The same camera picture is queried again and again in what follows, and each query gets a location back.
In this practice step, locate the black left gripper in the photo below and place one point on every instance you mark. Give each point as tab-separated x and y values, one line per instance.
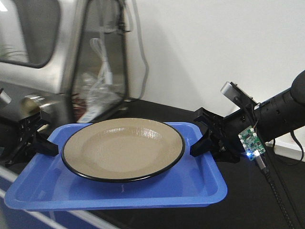
20	140

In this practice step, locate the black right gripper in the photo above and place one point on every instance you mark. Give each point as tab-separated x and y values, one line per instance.
221	138

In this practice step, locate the blue plastic tray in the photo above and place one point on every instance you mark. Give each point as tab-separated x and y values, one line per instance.
47	184

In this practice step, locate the beige plate with black rim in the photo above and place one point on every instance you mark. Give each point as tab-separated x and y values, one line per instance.
123	150

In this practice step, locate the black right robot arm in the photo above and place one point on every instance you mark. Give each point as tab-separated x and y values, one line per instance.
279	115

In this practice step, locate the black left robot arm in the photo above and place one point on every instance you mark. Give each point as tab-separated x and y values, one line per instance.
21	140

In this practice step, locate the steel glove box cabinet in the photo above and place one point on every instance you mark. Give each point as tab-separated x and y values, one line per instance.
64	57

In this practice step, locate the green circuit board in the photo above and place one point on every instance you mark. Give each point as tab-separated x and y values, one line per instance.
251	143

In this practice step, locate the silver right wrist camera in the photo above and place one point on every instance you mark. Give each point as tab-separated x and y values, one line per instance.
235	94

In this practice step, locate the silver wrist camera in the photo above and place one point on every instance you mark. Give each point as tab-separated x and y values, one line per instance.
235	94
4	97

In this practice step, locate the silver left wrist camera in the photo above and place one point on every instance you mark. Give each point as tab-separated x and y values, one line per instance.
4	97

